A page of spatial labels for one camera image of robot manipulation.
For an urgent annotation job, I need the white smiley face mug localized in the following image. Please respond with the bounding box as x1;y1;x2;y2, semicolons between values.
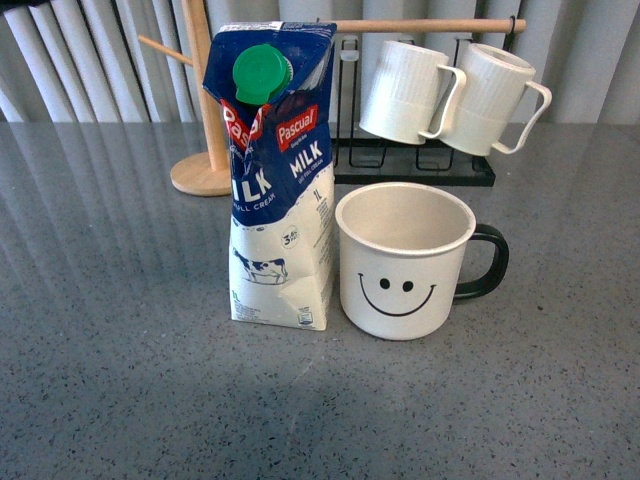
335;182;510;340

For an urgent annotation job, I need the blue white milk carton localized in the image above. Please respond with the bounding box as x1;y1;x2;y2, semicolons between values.
203;22;337;331

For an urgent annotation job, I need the wooden mug tree stand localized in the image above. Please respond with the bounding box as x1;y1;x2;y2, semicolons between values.
138;0;231;197

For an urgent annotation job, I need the cream ribbed mug left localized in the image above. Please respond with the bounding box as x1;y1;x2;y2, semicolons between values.
359;41;467;145

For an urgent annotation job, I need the cream ribbed mug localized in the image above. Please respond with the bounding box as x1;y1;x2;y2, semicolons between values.
439;43;552;156
359;41;467;145

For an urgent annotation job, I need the cream ribbed mug right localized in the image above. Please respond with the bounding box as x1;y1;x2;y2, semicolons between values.
439;43;552;156

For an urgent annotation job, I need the black wire mug rack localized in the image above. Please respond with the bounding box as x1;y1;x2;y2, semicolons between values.
330;16;526;187

